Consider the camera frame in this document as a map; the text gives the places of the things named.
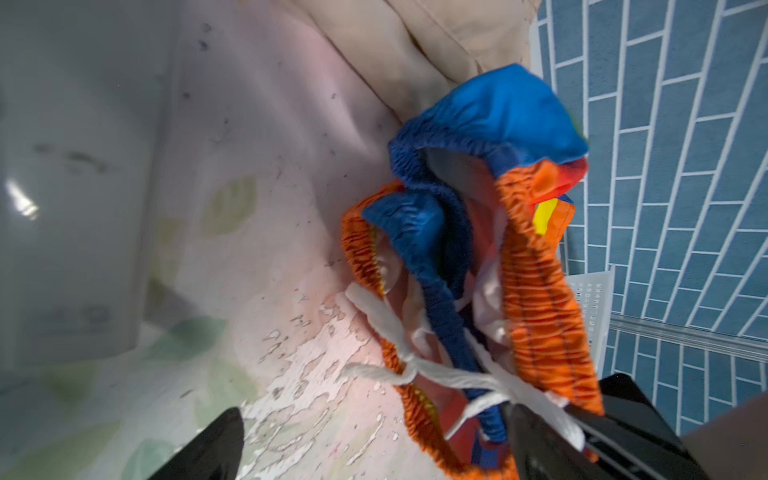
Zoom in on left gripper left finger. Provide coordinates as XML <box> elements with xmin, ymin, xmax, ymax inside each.
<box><xmin>149</xmin><ymin>407</ymin><xmax>245</xmax><ymax>480</ymax></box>

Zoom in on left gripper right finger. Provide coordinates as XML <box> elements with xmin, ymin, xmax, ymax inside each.
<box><xmin>502</xmin><ymin>403</ymin><xmax>594</xmax><ymax>479</ymax></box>

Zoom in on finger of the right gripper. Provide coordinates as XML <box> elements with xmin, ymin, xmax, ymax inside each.
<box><xmin>565</xmin><ymin>373</ymin><xmax>709</xmax><ymax>480</ymax></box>

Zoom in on rainbow coloured shorts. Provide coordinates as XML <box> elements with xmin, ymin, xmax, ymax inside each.
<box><xmin>341</xmin><ymin>65</ymin><xmax>604</xmax><ymax>479</ymax></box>

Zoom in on beige shorts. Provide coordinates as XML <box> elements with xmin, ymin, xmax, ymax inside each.
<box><xmin>288</xmin><ymin>0</ymin><xmax>541</xmax><ymax>122</ymax></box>

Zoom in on white plastic basket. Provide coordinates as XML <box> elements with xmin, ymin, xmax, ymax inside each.
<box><xmin>566</xmin><ymin>270</ymin><xmax>615</xmax><ymax>378</ymax></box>

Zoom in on clear plastic tube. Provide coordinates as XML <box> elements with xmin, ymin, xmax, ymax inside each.
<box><xmin>1</xmin><ymin>1</ymin><xmax>182</xmax><ymax>371</ymax></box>

